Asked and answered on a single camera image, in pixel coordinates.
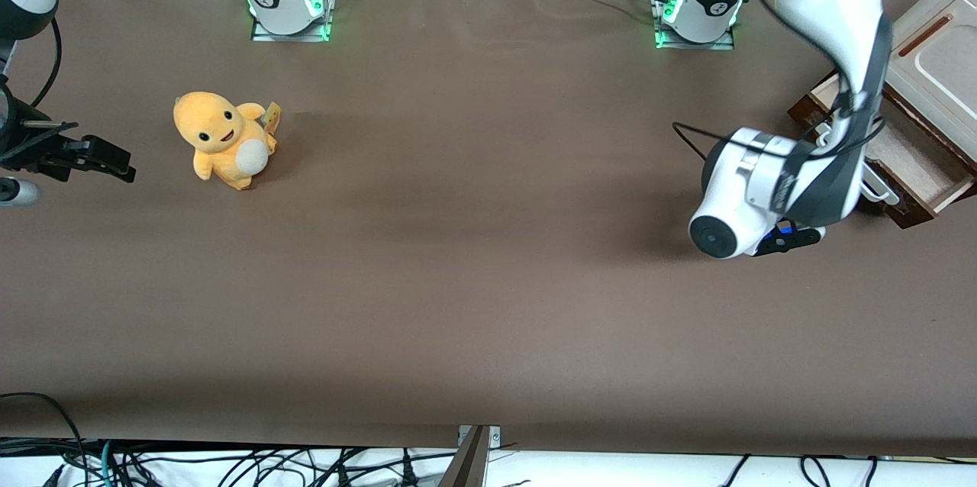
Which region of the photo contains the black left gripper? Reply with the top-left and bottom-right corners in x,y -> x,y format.
752,220 -> 825,257

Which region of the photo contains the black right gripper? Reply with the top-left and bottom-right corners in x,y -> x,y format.
0,79 -> 137,183

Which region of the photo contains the drawer with white handle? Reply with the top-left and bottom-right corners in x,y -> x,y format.
805,73 -> 977,217

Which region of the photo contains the cream drawer cabinet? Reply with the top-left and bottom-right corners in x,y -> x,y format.
885,0 -> 977,167

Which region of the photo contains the dark brown wooden board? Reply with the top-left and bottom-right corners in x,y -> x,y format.
788,71 -> 977,230

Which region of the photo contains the orange plush toy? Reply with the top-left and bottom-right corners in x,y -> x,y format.
173,91 -> 282,192

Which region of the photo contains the white sheet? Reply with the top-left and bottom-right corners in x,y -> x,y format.
0,449 -> 977,487

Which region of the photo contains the brown table cover mat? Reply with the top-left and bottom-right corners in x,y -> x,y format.
0,0 -> 977,457

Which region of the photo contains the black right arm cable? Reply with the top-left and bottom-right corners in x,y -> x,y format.
29,18 -> 63,110

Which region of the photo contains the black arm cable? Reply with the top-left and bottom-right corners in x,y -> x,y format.
29,18 -> 63,110
672,0 -> 886,167

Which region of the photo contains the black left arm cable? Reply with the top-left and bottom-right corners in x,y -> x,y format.
672,0 -> 886,167

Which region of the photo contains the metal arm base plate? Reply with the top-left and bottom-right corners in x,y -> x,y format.
250,14 -> 334,43
654,25 -> 736,51

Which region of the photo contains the black looped cable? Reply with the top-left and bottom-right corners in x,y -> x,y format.
0,392 -> 86,472

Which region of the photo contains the teal cable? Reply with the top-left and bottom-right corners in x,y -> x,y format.
99,441 -> 120,487

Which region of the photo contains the small metal bracket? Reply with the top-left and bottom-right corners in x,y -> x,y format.
456,424 -> 502,448

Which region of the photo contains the grey camera mount beam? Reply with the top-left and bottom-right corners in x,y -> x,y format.
437,426 -> 491,487

